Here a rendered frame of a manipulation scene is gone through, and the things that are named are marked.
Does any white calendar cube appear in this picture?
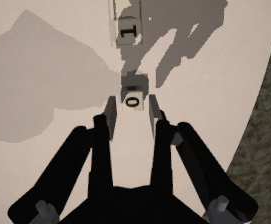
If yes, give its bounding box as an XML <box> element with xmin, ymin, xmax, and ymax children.
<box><xmin>121</xmin><ymin>85</ymin><xmax>144</xmax><ymax>112</ymax></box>
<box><xmin>114</xmin><ymin>18</ymin><xmax>142</xmax><ymax>46</ymax></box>

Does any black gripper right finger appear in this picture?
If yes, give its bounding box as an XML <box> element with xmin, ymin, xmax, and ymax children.
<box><xmin>145</xmin><ymin>94</ymin><xmax>259</xmax><ymax>224</ymax></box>

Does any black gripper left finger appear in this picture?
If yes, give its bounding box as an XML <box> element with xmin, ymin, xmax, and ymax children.
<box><xmin>7</xmin><ymin>96</ymin><xmax>117</xmax><ymax>224</ymax></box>

